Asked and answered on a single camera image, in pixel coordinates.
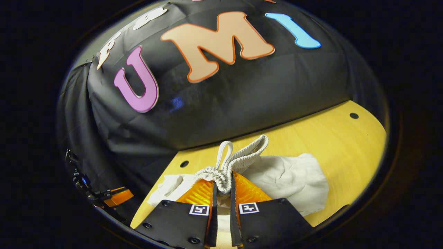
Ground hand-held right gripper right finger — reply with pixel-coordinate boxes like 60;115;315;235
229;171;315;248

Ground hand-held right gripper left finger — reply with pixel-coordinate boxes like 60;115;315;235
133;179;219;249

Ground white jeans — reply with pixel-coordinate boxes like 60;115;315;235
147;134;330;231

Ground black backdrop cloth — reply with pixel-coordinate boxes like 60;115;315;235
57;0;385;222

